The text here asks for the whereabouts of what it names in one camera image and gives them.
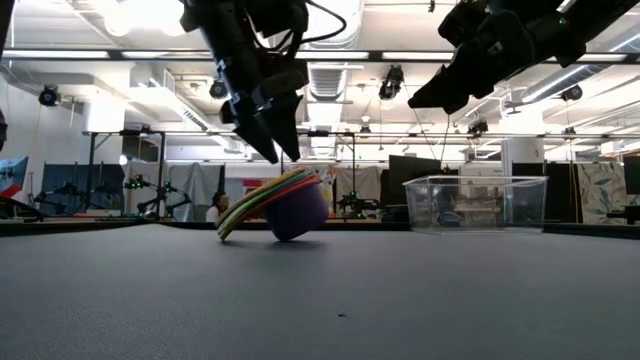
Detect black monitor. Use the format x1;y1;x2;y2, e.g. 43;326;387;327
388;154;444;224

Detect leaf print curtain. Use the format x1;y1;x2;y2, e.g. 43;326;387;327
577;162;626;225

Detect purple measuring cup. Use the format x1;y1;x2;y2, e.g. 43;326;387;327
262;182;330;242

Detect teal measuring cup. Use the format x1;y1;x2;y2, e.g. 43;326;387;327
218;172;317;235

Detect clear plastic basket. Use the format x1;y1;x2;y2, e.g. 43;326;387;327
402;174;549;235

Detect blue measuring cup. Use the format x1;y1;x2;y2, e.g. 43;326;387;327
217;170;314;233

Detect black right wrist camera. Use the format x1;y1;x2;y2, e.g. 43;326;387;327
437;0;496;49

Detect black partition panel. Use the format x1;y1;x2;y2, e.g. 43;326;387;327
512;160;579;224

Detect person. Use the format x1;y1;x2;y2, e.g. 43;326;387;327
205;191;232;223

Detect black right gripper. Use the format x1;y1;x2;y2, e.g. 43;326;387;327
407;12;539;115

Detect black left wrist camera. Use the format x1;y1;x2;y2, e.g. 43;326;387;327
247;0;310;39

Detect grey hanging cloth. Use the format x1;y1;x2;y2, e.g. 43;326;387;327
167;162;226;223

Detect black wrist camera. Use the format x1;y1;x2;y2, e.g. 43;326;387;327
437;0;496;49
247;0;310;39

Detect black metal frame stand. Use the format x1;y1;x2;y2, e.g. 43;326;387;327
82;128;169;217

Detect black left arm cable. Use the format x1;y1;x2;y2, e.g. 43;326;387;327
294;0;348;46

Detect blue screen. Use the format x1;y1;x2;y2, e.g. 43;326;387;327
0;155;30;199

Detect green measuring cup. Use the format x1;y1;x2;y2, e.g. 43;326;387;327
216;168;311;230

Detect white ceiling air vent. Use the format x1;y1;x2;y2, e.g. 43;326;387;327
305;62;365;102

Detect blue partition panel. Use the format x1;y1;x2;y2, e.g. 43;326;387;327
41;162;126;214

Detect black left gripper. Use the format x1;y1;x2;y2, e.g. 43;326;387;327
179;0;309;165

